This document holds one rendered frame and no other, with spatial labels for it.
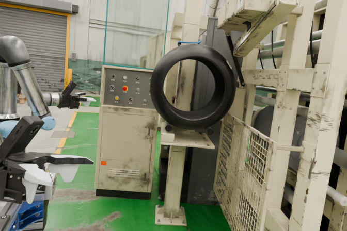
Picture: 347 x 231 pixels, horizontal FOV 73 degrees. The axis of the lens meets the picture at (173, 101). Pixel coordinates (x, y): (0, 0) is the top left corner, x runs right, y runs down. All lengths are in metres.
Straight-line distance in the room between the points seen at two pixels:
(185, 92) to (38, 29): 9.26
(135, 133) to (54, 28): 8.77
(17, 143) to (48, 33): 10.18
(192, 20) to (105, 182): 1.68
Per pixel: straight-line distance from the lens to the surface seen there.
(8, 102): 1.45
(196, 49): 1.54
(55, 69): 10.62
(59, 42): 10.61
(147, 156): 2.33
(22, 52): 1.31
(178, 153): 2.02
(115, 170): 2.42
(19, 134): 0.56
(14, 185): 0.57
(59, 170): 0.60
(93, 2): 10.80
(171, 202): 2.20
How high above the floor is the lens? 1.27
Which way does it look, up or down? 7 degrees down
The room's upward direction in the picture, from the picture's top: 6 degrees clockwise
